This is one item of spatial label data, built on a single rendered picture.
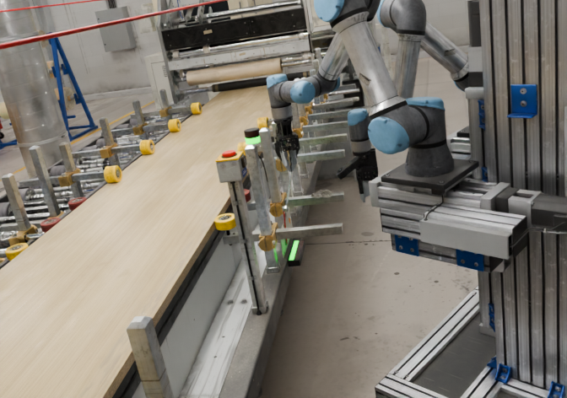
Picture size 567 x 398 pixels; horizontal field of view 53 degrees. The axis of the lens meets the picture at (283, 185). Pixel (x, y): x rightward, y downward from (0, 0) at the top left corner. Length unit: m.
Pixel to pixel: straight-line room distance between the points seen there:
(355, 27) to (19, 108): 4.69
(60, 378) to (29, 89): 4.72
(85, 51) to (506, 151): 11.62
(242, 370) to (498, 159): 1.01
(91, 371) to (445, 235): 1.00
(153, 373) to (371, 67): 1.04
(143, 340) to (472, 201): 1.07
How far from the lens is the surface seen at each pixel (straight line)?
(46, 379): 1.50
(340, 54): 1.96
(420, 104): 1.76
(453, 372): 2.34
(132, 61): 12.48
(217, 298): 2.10
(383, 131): 1.67
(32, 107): 6.02
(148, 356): 1.08
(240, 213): 1.71
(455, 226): 1.69
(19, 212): 2.63
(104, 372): 1.44
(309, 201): 2.26
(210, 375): 1.79
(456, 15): 10.92
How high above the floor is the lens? 1.66
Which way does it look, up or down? 19 degrees down
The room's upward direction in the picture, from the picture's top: 10 degrees counter-clockwise
